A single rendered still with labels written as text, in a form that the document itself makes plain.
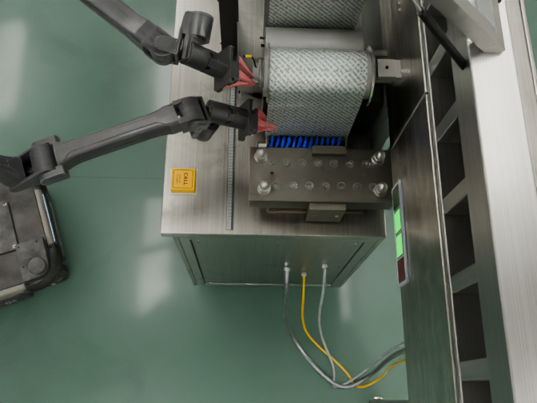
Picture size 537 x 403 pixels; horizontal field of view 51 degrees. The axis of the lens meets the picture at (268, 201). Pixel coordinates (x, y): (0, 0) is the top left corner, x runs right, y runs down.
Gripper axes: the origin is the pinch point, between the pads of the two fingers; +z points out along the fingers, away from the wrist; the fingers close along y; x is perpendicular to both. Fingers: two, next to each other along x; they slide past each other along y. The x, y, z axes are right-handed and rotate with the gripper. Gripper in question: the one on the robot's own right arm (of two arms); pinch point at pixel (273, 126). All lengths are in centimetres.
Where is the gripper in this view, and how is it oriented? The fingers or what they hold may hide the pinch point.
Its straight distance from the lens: 155.5
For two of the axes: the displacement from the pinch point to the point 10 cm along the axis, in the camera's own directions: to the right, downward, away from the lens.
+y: 0.0, 9.5, -3.2
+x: 4.9, -2.8, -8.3
